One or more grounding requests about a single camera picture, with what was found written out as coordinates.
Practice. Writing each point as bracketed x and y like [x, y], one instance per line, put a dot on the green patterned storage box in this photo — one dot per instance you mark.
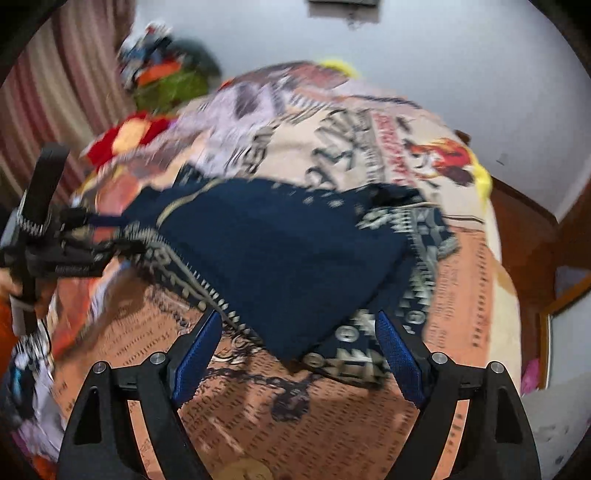
[171, 90]

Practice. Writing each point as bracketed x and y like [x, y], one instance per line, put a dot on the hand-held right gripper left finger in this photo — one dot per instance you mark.
[196, 357]

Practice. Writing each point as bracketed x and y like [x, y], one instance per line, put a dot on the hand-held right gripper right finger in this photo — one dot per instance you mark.
[399, 357]

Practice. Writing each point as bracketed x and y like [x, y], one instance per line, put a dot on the pink item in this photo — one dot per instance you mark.
[531, 376]

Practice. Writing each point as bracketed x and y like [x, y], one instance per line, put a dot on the red plush toy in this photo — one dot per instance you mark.
[120, 138]

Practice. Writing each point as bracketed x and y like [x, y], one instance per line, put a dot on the pile of clothes and boxes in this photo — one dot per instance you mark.
[154, 50]

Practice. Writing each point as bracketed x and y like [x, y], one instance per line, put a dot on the striped red curtain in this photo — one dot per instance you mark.
[60, 101]

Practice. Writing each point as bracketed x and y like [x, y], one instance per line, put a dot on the wooden framed sliding door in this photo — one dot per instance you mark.
[570, 295]

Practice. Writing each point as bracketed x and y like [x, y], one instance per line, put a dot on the small black wall monitor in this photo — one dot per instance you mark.
[344, 2]

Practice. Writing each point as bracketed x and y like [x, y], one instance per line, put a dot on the brown wooden bed post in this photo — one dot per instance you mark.
[463, 137]

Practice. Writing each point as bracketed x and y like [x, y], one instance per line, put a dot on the printed bed blanket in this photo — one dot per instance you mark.
[415, 152]

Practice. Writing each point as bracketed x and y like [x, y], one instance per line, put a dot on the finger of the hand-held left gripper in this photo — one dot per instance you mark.
[90, 218]
[99, 256]

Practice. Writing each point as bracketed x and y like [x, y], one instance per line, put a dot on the white printed cloth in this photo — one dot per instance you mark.
[27, 397]

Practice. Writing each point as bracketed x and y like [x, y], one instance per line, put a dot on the navy patterned hoodie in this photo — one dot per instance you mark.
[286, 258]

